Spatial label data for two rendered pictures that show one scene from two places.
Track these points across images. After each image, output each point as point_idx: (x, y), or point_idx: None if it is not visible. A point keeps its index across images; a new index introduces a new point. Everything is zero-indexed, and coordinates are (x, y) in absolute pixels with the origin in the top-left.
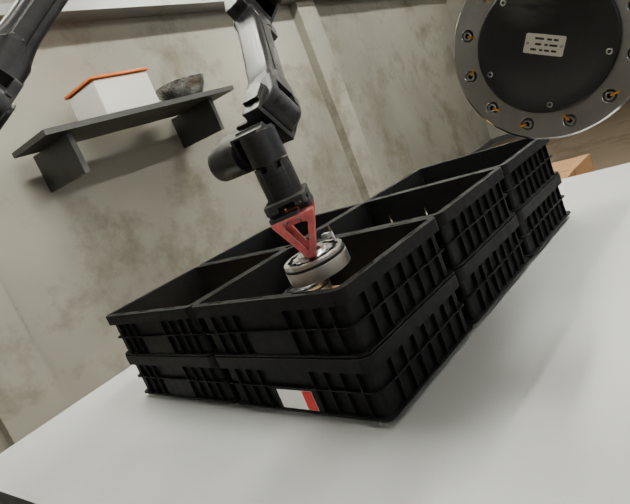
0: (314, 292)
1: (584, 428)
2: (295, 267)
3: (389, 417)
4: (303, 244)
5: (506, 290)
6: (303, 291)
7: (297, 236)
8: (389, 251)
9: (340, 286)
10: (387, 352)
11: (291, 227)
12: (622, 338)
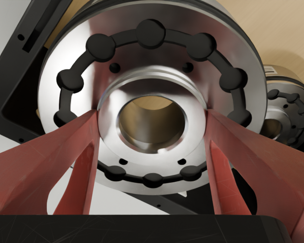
0: (7, 61)
1: (3, 143)
2: (57, 61)
3: None
4: (212, 118)
5: None
6: (53, 24)
7: (223, 137)
8: (145, 201)
9: None
10: None
11: (241, 167)
12: (108, 191)
